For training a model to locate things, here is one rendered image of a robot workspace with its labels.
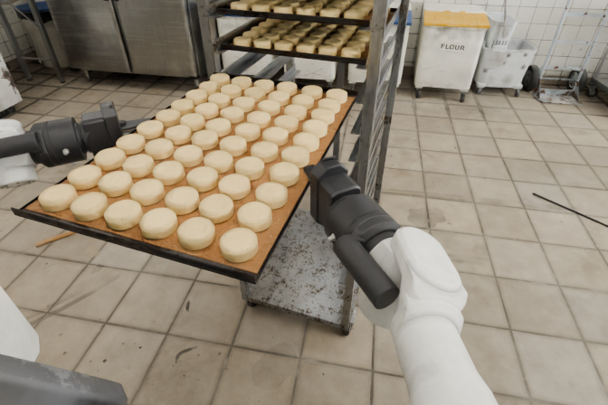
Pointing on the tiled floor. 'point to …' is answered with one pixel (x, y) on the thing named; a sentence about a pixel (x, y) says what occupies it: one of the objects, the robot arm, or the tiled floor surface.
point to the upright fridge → (126, 9)
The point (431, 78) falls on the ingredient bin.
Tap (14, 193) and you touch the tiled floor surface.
